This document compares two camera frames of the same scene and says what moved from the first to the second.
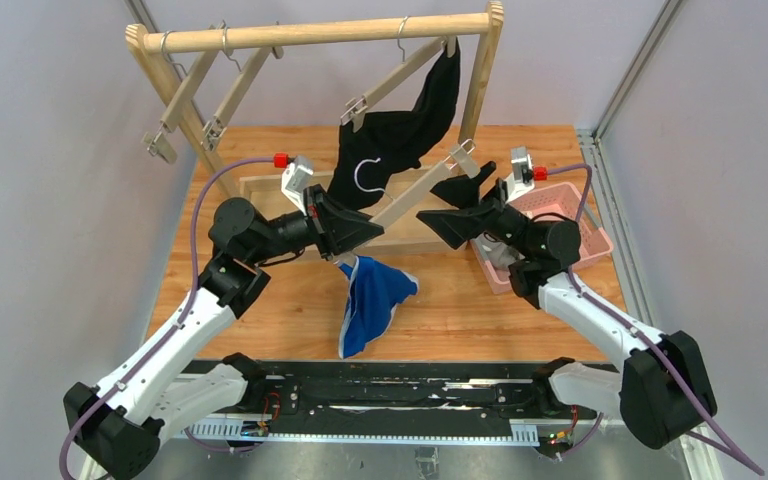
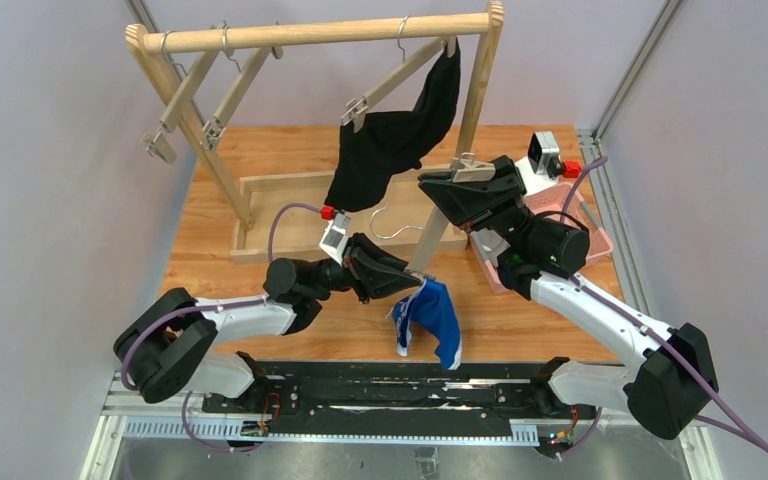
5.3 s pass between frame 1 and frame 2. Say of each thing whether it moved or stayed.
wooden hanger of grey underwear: stayed
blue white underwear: moved
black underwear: stayed
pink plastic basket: stayed
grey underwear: stayed
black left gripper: moved
